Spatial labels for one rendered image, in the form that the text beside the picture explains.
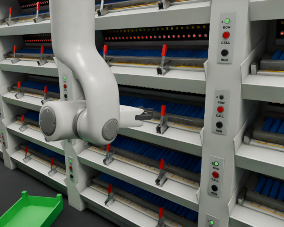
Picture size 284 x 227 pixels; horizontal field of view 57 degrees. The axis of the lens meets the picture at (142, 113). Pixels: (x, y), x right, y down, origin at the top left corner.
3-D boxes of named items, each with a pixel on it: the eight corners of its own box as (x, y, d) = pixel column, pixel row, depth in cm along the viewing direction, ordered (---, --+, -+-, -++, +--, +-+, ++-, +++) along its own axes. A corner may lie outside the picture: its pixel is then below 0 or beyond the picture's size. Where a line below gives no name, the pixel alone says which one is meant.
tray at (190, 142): (204, 157, 79) (200, 133, 74) (77, 122, 116) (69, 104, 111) (229, 120, 91) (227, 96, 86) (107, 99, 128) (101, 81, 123)
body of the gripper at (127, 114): (88, 127, 69) (117, 123, 78) (116, 135, 63) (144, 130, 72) (89, 99, 68) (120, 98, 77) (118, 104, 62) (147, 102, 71)
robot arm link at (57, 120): (112, 103, 60) (86, 97, 66) (62, 105, 50) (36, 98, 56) (109, 138, 61) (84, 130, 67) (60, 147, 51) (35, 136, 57)
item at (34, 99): (65, 119, 122) (52, 93, 115) (5, 102, 159) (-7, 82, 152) (95, 96, 134) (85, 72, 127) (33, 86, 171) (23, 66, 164)
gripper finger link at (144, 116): (120, 118, 68) (123, 115, 74) (150, 121, 68) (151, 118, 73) (121, 114, 68) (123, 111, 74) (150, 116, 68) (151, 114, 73)
